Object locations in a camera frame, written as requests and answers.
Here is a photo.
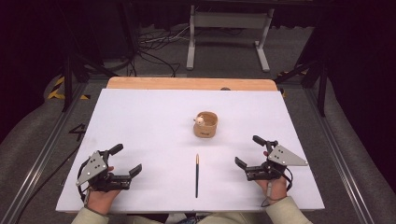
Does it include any person's left hand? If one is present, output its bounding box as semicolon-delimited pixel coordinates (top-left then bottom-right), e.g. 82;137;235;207
84;166;122;217

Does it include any white table sheet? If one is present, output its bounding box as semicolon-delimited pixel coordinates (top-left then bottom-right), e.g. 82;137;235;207
55;88;326;215

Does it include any person's torso clothing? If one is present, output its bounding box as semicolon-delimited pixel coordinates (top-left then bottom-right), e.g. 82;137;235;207
106;212;269;224

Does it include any black pen with gold tip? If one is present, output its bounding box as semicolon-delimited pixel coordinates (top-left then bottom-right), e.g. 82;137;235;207
194;153;200;199

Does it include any white metal stand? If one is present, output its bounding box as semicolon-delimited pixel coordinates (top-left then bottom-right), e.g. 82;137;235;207
185;4;276;74

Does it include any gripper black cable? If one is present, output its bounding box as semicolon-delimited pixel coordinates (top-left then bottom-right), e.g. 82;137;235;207
261;166;294;208
76;158;92;206

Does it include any round wooden cup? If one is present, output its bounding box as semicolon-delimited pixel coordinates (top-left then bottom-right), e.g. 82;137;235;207
192;110;219;139

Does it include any black tape floor mark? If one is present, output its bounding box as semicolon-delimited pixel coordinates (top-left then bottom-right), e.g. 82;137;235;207
68;122;88;143

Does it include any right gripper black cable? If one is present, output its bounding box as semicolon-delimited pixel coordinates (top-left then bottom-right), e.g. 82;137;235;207
261;166;294;208

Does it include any black floor cable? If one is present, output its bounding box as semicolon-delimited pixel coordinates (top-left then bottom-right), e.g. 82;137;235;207
13;145;81;224

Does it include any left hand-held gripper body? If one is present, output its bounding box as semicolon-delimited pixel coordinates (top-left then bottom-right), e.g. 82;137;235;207
76;150;132;192

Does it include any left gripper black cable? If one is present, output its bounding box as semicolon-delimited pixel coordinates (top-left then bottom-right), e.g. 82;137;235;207
76;158;92;206

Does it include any aluminium floor rail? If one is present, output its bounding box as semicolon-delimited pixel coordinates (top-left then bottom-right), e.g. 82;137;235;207
302;87;396;224
0;81;91;224

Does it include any yellow black hazard tape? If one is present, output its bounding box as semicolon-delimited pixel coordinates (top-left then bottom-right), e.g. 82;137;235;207
47;76;92;101

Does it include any black tripod stand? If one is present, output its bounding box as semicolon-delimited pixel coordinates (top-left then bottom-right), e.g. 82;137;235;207
274;52;330;119
60;43;120;114

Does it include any bundle of floor cables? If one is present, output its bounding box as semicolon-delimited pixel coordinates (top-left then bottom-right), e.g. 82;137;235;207
134;24;191;78

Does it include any wooden table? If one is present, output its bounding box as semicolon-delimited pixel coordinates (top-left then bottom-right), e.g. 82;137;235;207
106;77;278;92

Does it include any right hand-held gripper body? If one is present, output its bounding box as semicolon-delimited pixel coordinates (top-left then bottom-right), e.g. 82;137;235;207
246;140;309;182

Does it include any person's right hand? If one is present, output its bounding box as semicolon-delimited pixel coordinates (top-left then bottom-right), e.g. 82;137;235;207
255;150;289;205

